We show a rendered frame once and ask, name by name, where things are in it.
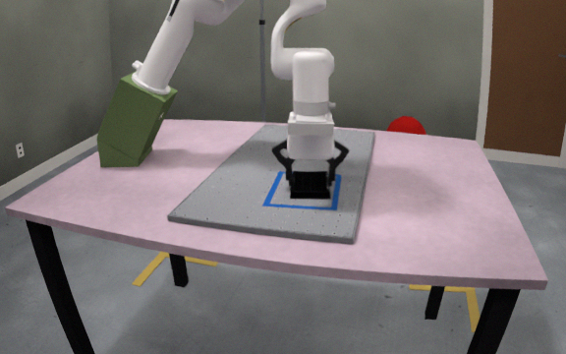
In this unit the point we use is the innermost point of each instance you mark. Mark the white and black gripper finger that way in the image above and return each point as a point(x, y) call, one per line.
point(333, 163)
point(286, 162)

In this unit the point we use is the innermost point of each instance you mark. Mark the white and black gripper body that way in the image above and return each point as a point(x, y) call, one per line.
point(310, 147)

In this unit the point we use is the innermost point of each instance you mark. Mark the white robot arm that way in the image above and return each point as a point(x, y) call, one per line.
point(307, 69)

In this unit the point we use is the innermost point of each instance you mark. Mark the blue tape square outline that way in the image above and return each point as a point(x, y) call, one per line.
point(276, 182)

